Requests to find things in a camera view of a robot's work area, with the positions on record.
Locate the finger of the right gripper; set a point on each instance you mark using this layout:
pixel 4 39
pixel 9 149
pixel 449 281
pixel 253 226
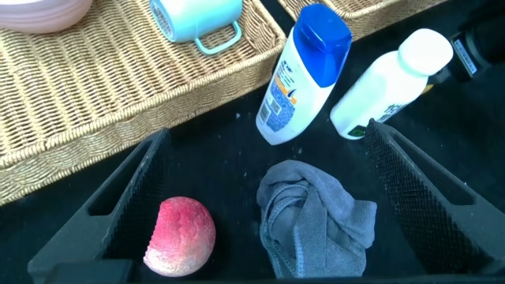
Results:
pixel 444 75

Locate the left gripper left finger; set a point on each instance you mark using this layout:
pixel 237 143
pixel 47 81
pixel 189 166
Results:
pixel 90 240

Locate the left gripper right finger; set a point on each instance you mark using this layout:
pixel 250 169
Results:
pixel 442 213

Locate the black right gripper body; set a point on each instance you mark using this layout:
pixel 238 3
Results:
pixel 485 43

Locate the yellow pear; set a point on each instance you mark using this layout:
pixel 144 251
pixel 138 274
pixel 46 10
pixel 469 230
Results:
pixel 428 88

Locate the white milk bottle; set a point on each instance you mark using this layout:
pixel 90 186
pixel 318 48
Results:
pixel 386 87

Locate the grey cloth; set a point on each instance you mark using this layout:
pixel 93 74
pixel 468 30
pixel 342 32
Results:
pixel 315 221

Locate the red peach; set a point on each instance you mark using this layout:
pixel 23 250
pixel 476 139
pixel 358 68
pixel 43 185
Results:
pixel 181 236

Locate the white shampoo bottle blue cap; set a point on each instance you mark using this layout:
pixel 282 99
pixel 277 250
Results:
pixel 300 94

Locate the black tablecloth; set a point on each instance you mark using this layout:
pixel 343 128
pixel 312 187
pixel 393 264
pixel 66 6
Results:
pixel 221 158

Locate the pink bowl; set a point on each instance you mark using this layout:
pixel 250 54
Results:
pixel 39 16

